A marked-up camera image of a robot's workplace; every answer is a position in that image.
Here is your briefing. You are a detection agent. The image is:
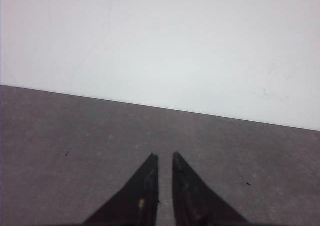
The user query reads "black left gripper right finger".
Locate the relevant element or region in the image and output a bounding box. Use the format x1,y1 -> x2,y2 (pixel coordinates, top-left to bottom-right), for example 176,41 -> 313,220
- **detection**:
172,152 -> 249,226

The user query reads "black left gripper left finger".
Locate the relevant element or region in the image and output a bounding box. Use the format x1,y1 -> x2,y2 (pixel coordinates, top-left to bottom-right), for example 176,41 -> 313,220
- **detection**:
83,153 -> 159,226

